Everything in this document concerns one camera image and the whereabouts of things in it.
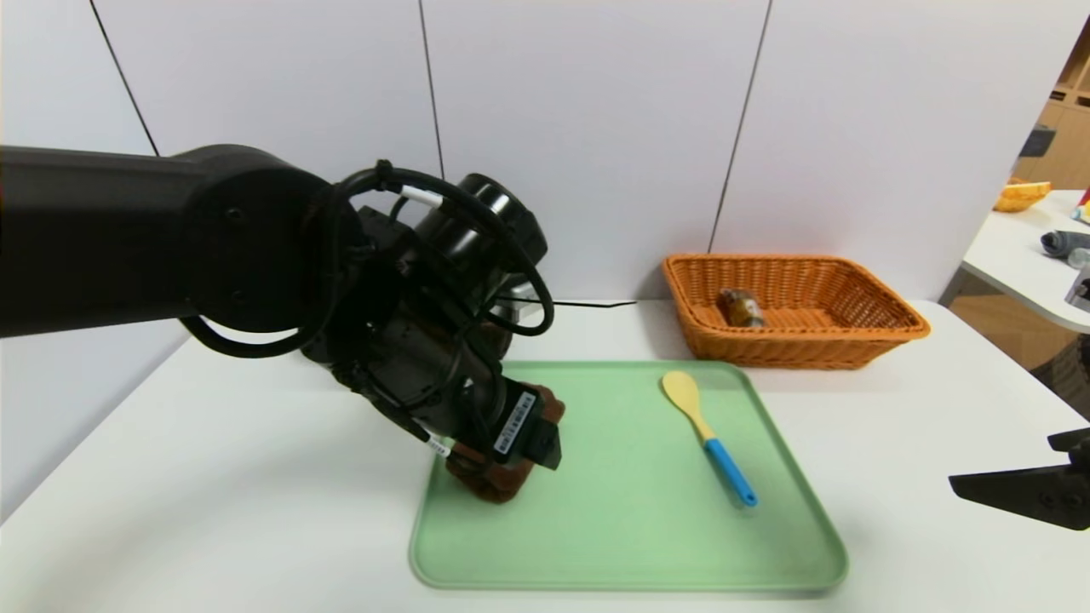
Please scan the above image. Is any light green plastic tray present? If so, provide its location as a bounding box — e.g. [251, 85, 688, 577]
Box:
[410, 360, 849, 593]

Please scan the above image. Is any chocolate snack pack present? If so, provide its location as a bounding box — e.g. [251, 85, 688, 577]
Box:
[717, 288, 767, 329]

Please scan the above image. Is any wooden shelving unit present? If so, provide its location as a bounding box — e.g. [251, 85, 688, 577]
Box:
[1012, 17, 1090, 192]

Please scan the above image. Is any yellow spoon with blue handle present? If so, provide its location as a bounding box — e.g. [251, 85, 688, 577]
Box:
[662, 370, 759, 509]

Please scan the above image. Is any white side table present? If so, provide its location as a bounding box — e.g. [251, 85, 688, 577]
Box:
[961, 192, 1090, 335]

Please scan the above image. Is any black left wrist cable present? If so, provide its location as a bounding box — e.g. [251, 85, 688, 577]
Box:
[177, 160, 556, 358]

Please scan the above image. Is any thin black zip tie tail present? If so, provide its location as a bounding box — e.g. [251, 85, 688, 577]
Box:
[502, 297, 638, 308]

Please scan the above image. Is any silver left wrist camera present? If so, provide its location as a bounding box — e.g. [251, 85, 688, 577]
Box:
[490, 285, 546, 323]

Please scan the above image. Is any brown towel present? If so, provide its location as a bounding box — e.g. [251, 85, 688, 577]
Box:
[447, 385, 566, 505]

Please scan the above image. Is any grey rolled cloth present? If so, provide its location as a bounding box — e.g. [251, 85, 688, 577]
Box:
[1041, 230, 1090, 259]

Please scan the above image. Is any small yellow wicker basket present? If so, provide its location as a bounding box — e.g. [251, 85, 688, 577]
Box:
[993, 179, 1053, 214]

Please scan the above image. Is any orange wicker basket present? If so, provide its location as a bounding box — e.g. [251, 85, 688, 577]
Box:
[663, 254, 931, 370]

